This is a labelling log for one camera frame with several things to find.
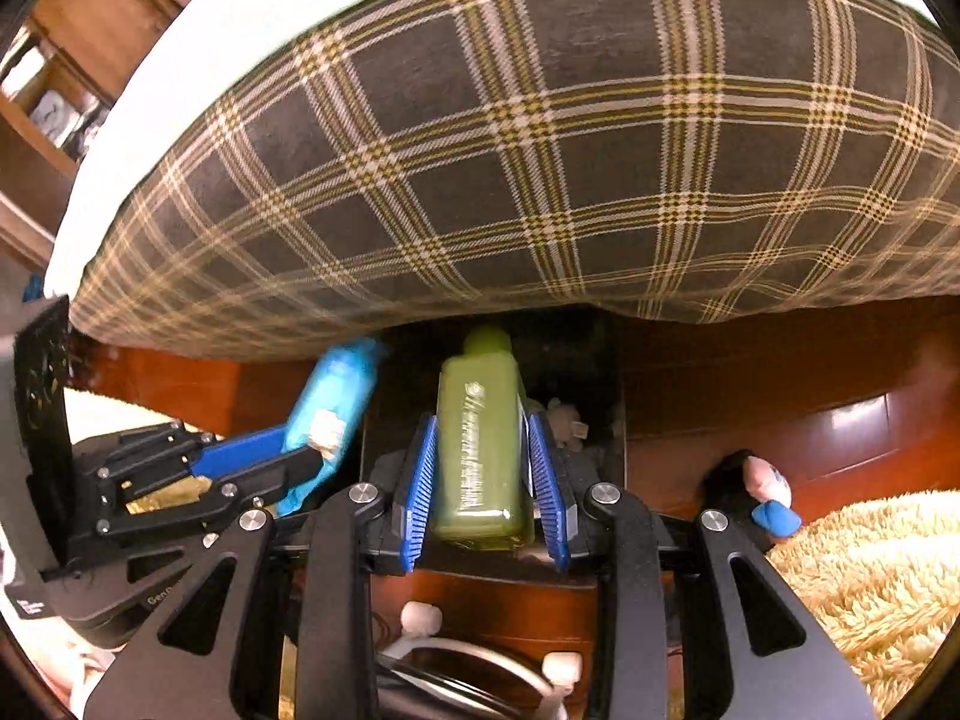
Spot pink and blue plush toy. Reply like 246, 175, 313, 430
701, 450, 803, 541

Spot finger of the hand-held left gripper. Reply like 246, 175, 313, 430
94, 446, 323, 537
82, 420, 293, 492

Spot crumpled white paper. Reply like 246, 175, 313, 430
540, 397, 593, 455

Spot brown plaid bed cover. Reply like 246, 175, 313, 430
67, 0, 960, 361

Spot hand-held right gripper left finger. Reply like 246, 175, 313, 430
82, 412, 440, 720

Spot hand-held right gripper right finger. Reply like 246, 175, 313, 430
525, 411, 878, 720

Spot blue snack packet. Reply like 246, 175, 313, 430
276, 336, 380, 517

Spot fluffy beige rug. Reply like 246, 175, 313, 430
765, 491, 953, 717

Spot wooden shelf unit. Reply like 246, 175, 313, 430
0, 0, 248, 271

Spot green plastic bottle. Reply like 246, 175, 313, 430
429, 324, 537, 550

